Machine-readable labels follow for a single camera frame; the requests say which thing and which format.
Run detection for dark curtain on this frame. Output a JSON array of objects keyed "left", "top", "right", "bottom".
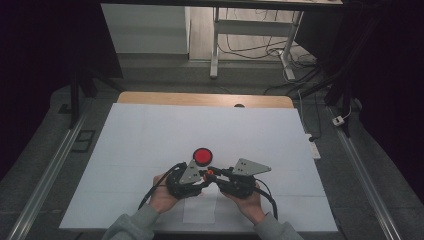
[
  {"left": 296, "top": 0, "right": 424, "bottom": 204},
  {"left": 0, "top": 0, "right": 123, "bottom": 181}
]

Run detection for black floor frame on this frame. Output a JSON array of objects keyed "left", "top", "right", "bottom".
[{"left": 71, "top": 129, "right": 97, "bottom": 154}]

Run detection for white cabinet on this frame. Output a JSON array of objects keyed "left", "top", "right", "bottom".
[{"left": 100, "top": 3, "right": 191, "bottom": 55}]

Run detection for round black red ink pad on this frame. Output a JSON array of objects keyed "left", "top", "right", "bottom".
[{"left": 192, "top": 147, "right": 214, "bottom": 168}]

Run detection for black floor cables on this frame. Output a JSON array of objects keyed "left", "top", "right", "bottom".
[{"left": 218, "top": 8, "right": 323, "bottom": 96}]

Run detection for white paper sheet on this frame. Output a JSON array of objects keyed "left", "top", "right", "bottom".
[{"left": 182, "top": 181, "right": 220, "bottom": 225}]

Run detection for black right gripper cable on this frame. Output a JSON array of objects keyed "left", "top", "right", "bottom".
[{"left": 254, "top": 178, "right": 279, "bottom": 221}]

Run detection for person's right hand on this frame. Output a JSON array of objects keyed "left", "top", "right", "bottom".
[{"left": 221, "top": 181, "right": 264, "bottom": 225}]

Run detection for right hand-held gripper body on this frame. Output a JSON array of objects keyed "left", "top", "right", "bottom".
[{"left": 218, "top": 158, "right": 272, "bottom": 200}]

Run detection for aluminium floor rail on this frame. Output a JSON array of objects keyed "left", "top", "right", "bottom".
[
  {"left": 6, "top": 106, "right": 93, "bottom": 240},
  {"left": 328, "top": 106, "right": 401, "bottom": 240}
]

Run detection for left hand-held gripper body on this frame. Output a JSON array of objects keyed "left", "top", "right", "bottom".
[{"left": 165, "top": 159, "right": 208, "bottom": 200}]

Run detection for white-legged desk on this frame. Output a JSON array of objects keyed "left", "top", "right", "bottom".
[{"left": 99, "top": 0, "right": 344, "bottom": 81}]

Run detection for person's left hand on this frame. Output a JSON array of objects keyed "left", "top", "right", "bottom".
[{"left": 148, "top": 173, "right": 183, "bottom": 214}]

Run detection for large white table mat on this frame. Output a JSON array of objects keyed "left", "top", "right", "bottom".
[{"left": 59, "top": 102, "right": 339, "bottom": 233}]

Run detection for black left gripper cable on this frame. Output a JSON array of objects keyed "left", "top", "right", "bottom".
[{"left": 138, "top": 162, "right": 188, "bottom": 210}]

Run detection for black metal stand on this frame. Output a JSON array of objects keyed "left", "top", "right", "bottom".
[
  {"left": 68, "top": 66, "right": 124, "bottom": 129},
  {"left": 293, "top": 66, "right": 359, "bottom": 138}
]

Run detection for white power strip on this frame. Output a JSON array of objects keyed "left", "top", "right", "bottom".
[{"left": 305, "top": 133, "right": 322, "bottom": 160}]

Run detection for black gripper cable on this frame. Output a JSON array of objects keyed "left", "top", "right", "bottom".
[
  {"left": 254, "top": 178, "right": 279, "bottom": 221},
  {"left": 138, "top": 162, "right": 188, "bottom": 210}
]

